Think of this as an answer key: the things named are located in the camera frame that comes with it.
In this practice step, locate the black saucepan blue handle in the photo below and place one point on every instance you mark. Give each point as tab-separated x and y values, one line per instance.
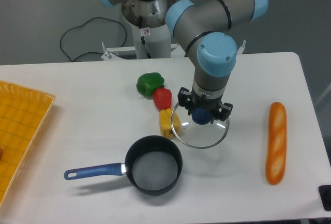
153	164

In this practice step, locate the red bell pepper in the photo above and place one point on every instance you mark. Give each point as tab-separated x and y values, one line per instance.
162	98

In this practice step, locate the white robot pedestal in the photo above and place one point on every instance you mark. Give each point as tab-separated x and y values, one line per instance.
154	23

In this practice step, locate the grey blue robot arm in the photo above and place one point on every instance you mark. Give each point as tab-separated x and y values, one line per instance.
212	69

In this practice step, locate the orange baguette bread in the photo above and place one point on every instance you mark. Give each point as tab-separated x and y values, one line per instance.
277	144

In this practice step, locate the yellow plastic basket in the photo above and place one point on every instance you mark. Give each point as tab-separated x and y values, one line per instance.
23	113

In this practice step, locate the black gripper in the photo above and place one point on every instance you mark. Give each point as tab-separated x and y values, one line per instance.
191	101

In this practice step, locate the green bell pepper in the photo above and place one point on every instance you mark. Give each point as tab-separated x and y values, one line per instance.
148	83

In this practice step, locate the glass lid blue knob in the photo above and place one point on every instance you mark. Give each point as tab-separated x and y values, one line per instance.
195	135

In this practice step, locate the black device at corner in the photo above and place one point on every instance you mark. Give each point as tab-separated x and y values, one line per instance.
325	195

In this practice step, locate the yellow bell pepper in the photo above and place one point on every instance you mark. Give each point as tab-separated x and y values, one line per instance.
165	123

